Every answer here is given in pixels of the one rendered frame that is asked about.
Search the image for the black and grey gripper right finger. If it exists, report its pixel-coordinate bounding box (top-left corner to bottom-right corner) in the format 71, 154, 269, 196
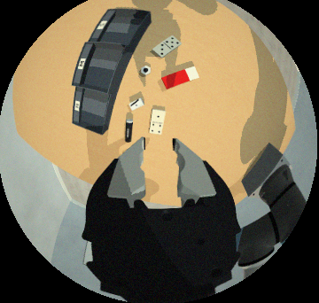
172, 138, 241, 234

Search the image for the dark grey rack of bins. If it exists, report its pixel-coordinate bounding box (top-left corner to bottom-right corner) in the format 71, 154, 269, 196
71, 9, 152, 135

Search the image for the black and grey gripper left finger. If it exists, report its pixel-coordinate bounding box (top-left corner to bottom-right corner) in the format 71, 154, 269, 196
82, 137, 146, 242

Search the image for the grey hex nut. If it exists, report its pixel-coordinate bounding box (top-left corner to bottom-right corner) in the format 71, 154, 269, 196
141, 66, 151, 75

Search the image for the red and white eraser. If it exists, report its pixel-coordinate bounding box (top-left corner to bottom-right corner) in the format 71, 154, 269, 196
161, 66, 199, 89

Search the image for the white domino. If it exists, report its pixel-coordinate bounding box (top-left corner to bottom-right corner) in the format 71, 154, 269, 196
150, 109, 166, 135
152, 35, 182, 58

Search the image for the black aa battery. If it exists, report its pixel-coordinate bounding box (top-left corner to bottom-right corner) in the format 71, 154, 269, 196
125, 119, 133, 143

